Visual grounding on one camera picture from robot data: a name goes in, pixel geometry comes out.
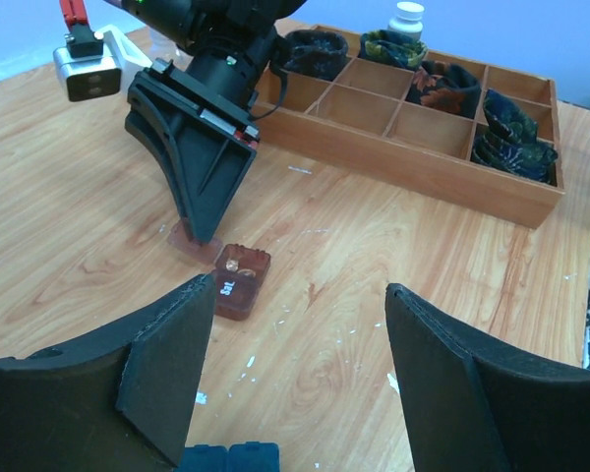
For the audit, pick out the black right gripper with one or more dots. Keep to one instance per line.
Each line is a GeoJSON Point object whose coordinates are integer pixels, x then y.
{"type": "Point", "coordinates": [197, 124]}

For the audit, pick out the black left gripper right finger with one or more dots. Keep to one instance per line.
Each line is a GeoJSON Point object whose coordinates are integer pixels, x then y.
{"type": "Point", "coordinates": [472, 402]}

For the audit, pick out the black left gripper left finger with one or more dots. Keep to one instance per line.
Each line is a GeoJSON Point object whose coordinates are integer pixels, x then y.
{"type": "Point", "coordinates": [117, 398]}

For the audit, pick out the red pill organizer box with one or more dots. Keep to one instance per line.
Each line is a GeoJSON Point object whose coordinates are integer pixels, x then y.
{"type": "Point", "coordinates": [239, 272]}

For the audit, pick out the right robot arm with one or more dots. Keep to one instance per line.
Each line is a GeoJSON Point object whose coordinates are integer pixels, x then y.
{"type": "Point", "coordinates": [242, 30]}

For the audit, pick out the teal pill organizer box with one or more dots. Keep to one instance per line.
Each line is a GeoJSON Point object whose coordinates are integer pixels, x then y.
{"type": "Point", "coordinates": [239, 457]}

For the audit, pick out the white pill bottle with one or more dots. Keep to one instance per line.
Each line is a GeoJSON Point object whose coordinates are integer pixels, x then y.
{"type": "Point", "coordinates": [407, 19]}

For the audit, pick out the wooden compartment tray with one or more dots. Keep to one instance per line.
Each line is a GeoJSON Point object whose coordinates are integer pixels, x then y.
{"type": "Point", "coordinates": [363, 122]}

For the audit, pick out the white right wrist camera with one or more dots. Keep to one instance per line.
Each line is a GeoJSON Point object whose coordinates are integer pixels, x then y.
{"type": "Point", "coordinates": [97, 63]}

